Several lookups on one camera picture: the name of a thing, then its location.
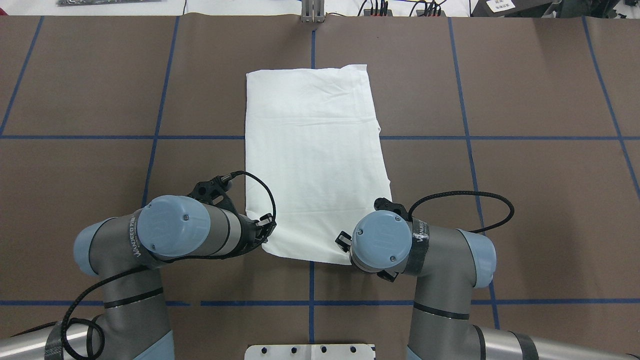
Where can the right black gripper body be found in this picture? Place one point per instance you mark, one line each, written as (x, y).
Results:
(344, 240)

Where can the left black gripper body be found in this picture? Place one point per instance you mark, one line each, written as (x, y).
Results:
(248, 231)

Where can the white long-sleeve printed shirt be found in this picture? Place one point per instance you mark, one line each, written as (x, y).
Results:
(313, 137)

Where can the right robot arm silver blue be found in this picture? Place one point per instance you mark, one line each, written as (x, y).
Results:
(448, 264)

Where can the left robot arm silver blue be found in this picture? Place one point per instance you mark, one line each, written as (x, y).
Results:
(125, 315)

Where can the white mounting plate with holes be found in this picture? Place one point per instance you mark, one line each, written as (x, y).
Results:
(336, 351)

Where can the orange black connector box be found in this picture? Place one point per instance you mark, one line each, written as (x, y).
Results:
(375, 8)
(428, 9)

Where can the aluminium frame post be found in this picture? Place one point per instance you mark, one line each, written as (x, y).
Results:
(313, 11)

